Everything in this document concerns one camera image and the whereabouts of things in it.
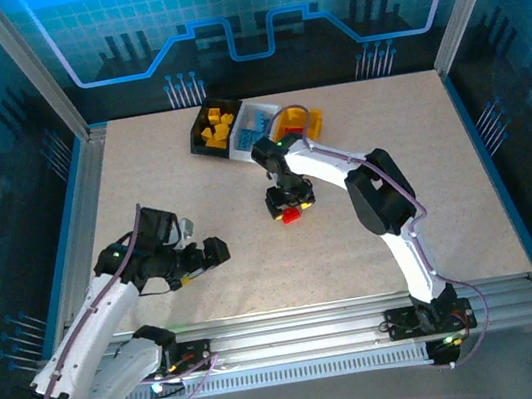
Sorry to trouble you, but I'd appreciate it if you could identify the blue lego brick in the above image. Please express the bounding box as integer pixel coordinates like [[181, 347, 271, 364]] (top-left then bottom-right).
[[245, 110, 270, 131], [234, 127, 261, 149]]

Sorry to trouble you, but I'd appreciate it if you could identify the yellow long lego brick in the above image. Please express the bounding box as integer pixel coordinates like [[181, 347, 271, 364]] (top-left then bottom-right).
[[203, 132, 231, 150]]

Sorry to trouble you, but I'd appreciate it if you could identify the yellow plastic bin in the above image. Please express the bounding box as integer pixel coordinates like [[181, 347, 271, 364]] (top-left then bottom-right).
[[264, 103, 328, 148]]

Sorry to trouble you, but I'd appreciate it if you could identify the white plastic bin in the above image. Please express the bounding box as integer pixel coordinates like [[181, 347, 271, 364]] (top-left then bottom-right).
[[222, 97, 289, 165]]

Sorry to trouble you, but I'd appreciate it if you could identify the black plastic bin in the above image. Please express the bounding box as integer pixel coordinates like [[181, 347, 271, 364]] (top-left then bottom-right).
[[183, 92, 251, 164]]

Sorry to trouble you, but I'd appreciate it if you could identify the blue table edge strip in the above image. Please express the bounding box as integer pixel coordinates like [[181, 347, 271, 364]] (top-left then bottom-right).
[[9, 137, 116, 357], [441, 62, 532, 292]]

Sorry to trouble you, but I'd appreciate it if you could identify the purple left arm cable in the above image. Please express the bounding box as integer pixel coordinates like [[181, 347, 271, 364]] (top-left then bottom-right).
[[0, 202, 173, 399]]

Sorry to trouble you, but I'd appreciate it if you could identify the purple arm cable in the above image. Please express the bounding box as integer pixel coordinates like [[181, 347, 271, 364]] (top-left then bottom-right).
[[264, 78, 498, 392], [0, 202, 173, 399]]

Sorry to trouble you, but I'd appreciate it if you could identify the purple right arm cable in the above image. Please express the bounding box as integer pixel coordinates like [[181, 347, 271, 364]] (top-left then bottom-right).
[[264, 78, 498, 392]]

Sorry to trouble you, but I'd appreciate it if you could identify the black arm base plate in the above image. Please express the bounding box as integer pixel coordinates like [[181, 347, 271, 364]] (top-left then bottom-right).
[[383, 294, 479, 343], [165, 337, 218, 378]]

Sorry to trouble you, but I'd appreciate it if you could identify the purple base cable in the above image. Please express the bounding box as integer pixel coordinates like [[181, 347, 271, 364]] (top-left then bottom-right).
[[137, 352, 227, 399]]

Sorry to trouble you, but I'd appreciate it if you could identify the aluminium side rail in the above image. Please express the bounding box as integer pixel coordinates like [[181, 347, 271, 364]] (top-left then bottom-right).
[[31, 126, 140, 344]]

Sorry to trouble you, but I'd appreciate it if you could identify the aluminium front rail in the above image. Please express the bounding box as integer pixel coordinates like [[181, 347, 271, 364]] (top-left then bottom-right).
[[65, 268, 532, 398]]

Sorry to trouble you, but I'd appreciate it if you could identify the slotted grey cable duct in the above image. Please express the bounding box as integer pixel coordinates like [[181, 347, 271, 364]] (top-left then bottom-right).
[[123, 336, 457, 399]]

